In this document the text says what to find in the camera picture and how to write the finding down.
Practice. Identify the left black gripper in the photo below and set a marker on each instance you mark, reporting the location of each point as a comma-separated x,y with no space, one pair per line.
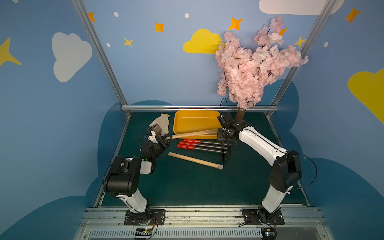
160,141

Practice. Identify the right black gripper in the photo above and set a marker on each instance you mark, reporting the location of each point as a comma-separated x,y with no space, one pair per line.
226,135

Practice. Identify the wooden handle hoe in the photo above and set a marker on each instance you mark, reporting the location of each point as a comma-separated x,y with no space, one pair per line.
200,133
197,161

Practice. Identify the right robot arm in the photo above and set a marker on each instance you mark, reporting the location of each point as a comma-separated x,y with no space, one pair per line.
286,165

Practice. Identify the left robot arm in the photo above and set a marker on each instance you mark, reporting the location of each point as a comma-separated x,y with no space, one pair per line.
122,178

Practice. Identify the yellow plastic storage box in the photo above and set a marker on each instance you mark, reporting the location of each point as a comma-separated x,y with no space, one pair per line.
188,121

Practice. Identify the small brown slotted scoop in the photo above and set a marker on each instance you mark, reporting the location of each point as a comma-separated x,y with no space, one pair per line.
156,129

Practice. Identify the white knitted work glove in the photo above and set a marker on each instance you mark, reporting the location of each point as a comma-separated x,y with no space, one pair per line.
163,123

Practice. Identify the pink blossom artificial tree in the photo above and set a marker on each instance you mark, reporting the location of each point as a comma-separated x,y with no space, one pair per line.
245,73

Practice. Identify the middle red handle tool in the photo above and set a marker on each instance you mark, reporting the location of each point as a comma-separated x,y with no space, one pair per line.
204,146

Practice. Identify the red handle tool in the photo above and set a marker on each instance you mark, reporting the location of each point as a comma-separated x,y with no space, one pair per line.
198,149
204,146
207,142

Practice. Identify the bottom red handle tool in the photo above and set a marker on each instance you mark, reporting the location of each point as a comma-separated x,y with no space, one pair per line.
198,149

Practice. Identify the top red handle tool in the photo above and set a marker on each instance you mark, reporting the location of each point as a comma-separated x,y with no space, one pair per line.
207,142

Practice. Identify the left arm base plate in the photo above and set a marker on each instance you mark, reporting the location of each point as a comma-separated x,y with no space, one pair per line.
148,217

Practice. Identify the aluminium front rail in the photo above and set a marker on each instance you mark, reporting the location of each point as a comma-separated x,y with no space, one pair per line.
205,223

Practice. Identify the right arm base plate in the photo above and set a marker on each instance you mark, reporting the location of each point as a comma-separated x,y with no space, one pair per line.
262,217

